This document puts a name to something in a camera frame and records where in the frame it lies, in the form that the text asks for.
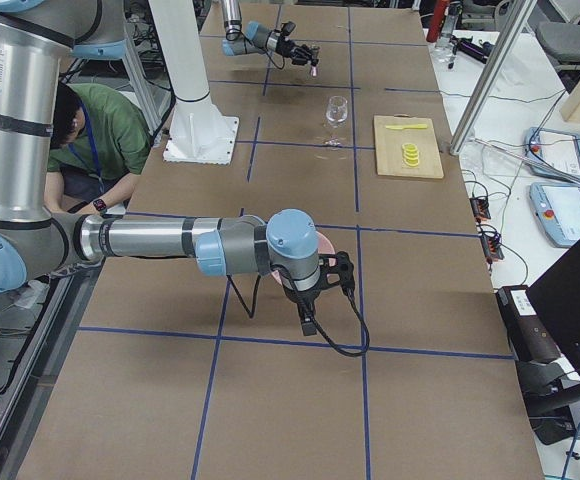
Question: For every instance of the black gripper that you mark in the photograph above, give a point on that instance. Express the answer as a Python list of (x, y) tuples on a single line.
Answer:
[(305, 300), (286, 48)]

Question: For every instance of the steel cocktail jigger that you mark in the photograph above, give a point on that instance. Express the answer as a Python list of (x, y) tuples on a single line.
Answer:
[(314, 60)]

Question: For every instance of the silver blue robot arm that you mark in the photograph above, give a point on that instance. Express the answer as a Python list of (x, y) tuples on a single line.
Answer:
[(255, 38), (34, 36)]

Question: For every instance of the clear wine glass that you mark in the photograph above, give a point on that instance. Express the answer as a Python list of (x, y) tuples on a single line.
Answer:
[(336, 115)]

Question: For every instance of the pink plastic bowl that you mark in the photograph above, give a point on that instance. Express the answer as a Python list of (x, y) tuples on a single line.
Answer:
[(325, 246)]

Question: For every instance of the wooden cutting board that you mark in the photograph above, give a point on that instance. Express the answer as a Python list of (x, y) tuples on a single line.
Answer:
[(388, 148)]

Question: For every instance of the red cylinder bottle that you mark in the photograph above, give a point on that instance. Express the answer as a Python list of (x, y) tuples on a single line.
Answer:
[(436, 21)]

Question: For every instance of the yellow plastic knife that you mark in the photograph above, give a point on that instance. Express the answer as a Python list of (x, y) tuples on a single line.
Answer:
[(402, 127)]

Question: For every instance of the person in green shirt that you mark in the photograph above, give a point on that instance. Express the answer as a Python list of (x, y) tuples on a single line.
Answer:
[(99, 147)]

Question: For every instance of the black box with label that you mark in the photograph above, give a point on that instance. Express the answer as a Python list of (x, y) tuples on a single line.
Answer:
[(529, 338)]

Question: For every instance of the black monitor on stand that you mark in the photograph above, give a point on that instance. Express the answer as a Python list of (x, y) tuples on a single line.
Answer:
[(552, 400)]

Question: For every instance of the near blue teach pendant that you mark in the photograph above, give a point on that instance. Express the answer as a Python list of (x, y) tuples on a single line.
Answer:
[(557, 209)]

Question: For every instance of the blue teach pendant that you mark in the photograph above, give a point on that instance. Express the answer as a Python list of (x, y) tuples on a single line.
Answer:
[(557, 209), (557, 149)]

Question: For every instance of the far blue teach pendant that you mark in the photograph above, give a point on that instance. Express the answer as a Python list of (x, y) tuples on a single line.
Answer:
[(557, 149)]

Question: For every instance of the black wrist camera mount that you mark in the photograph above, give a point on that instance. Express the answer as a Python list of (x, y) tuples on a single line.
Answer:
[(336, 270)]

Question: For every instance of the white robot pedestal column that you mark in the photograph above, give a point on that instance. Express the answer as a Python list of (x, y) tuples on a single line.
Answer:
[(198, 131)]

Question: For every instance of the aluminium frame post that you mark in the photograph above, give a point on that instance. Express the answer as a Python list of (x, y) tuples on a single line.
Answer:
[(518, 16)]

